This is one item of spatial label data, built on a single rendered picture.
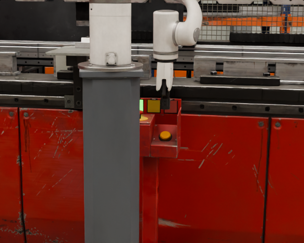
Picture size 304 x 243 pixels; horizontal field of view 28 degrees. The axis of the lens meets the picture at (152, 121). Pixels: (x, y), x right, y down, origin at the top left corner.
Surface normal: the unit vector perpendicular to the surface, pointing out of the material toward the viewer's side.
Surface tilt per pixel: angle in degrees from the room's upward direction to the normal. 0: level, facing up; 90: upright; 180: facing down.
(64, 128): 90
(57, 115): 90
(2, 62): 90
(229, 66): 90
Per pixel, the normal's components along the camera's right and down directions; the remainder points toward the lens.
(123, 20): 0.64, 0.17
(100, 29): -0.46, 0.18
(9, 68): -0.14, 0.21
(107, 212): 0.11, 0.22
